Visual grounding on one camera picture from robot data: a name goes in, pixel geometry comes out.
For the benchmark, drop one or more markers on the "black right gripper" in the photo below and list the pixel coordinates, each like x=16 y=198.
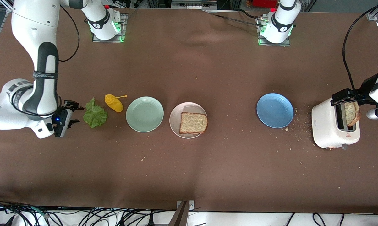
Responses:
x=64 y=109

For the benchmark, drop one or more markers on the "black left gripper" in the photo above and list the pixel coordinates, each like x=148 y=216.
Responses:
x=365 y=88

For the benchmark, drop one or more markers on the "brown bread slice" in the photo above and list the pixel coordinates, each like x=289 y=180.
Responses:
x=193 y=123
x=352 y=113

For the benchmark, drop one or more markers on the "green lettuce leaf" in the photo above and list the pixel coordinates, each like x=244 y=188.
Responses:
x=95 y=116

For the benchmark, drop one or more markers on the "yellow mustard squeeze bottle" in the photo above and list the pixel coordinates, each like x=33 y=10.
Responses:
x=114 y=104

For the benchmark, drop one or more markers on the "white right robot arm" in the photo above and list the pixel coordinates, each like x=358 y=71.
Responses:
x=35 y=31

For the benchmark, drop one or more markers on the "mint green plate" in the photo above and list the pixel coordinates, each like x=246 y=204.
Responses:
x=145 y=114

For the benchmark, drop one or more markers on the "blue plate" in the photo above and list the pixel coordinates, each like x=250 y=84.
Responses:
x=275 y=110

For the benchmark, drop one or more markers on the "beige plate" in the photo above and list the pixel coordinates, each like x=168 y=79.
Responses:
x=188 y=107

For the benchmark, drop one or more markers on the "white two-slot toaster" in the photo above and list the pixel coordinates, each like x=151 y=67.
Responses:
x=325 y=125

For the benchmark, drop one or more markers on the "red box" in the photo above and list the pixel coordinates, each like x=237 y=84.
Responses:
x=264 y=3

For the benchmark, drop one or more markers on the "brown table cloth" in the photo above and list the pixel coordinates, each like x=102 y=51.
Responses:
x=207 y=175

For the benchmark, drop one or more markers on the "white power strip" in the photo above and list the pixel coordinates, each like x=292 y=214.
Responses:
x=193 y=4

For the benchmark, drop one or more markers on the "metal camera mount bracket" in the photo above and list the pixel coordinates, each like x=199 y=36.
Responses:
x=181 y=216

